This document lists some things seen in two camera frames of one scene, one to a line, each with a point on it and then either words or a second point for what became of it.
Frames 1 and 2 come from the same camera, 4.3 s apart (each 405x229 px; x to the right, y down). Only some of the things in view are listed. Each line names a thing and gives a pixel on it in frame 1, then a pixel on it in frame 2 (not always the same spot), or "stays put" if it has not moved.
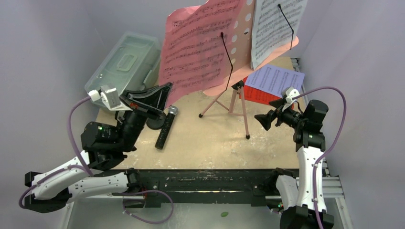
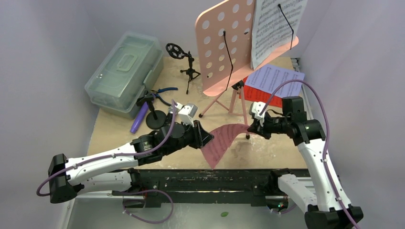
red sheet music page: x=255 y=95 stays put
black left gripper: x=150 y=102 → x=201 y=137
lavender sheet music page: x=273 y=80 stays put
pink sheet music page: x=197 y=46 → x=223 y=137
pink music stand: x=240 y=58 stays put
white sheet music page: x=275 y=24 stays put
